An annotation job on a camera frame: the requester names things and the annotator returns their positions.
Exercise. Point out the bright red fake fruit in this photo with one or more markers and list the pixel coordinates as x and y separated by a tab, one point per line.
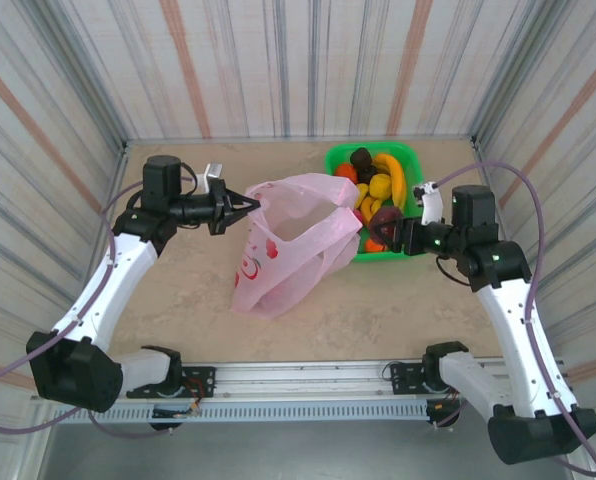
358	216

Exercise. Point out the large orange fake fruit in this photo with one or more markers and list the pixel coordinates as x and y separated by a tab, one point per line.
347	172

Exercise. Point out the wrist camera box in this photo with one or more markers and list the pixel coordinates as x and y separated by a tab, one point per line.
430	205
210	172

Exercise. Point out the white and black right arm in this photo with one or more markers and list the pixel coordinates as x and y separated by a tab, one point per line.
518	325

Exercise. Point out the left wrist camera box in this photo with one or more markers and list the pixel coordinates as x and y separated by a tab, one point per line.
210	172

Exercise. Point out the grey metal lower shelf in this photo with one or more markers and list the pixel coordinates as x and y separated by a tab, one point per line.
298	455

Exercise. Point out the dark brown fake fruit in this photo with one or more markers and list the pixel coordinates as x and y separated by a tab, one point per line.
362	156
367	175

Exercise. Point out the green plastic basket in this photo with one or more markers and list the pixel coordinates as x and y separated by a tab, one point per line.
414	167

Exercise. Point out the pink printed plastic bag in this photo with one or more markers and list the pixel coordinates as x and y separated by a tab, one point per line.
278	290

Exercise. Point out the yellow fake lemon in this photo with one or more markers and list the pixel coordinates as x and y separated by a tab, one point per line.
380	186

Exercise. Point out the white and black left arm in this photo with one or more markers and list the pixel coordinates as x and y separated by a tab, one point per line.
103	290

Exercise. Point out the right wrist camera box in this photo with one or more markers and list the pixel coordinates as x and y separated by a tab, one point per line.
430	205

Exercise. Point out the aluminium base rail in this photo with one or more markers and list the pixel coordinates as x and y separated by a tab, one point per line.
303	377

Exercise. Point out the dark red fake fruit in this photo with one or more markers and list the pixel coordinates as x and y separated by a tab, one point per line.
384	216

